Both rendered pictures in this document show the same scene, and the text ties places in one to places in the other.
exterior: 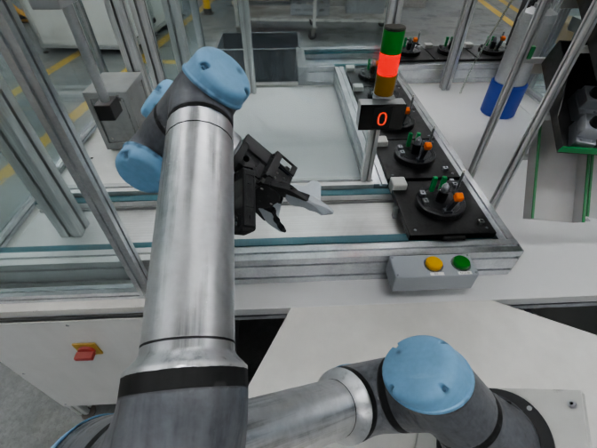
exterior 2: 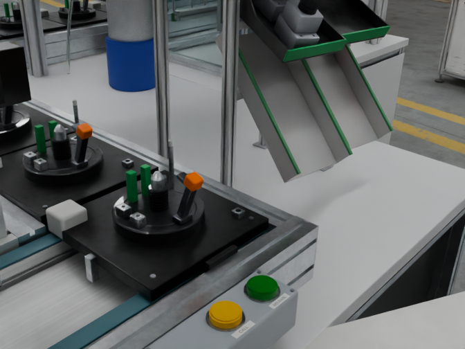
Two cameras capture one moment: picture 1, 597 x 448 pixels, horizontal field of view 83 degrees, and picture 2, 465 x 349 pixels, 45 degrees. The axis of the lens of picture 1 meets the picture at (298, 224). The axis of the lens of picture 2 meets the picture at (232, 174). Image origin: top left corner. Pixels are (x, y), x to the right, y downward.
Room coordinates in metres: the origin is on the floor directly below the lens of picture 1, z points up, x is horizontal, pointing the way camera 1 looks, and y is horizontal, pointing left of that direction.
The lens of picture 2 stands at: (0.18, 0.03, 1.42)
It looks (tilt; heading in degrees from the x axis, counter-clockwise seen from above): 27 degrees down; 313
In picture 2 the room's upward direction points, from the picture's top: 2 degrees clockwise
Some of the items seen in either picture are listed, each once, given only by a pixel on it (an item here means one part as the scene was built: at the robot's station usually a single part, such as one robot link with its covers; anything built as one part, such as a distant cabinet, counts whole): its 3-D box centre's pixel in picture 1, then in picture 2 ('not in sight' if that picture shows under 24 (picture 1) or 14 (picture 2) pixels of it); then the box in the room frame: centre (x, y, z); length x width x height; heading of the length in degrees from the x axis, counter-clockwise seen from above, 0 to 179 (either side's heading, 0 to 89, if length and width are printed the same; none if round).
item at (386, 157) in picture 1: (417, 147); (61, 145); (1.02, -0.40, 1.01); 0.24 x 0.24 x 0.13; 3
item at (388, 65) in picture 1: (388, 63); not in sight; (0.87, -0.22, 1.34); 0.05 x 0.05 x 0.05
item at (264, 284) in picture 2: (460, 263); (261, 289); (0.55, -0.41, 0.96); 0.04 x 0.04 x 0.02
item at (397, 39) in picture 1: (392, 41); not in sight; (0.87, -0.22, 1.39); 0.05 x 0.05 x 0.05
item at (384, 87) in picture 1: (385, 84); not in sight; (0.87, -0.22, 1.29); 0.05 x 0.05 x 0.05
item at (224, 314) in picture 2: (433, 264); (225, 316); (0.54, -0.34, 0.96); 0.04 x 0.04 x 0.02
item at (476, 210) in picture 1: (437, 207); (159, 224); (0.76, -0.42, 0.96); 0.24 x 0.24 x 0.02; 3
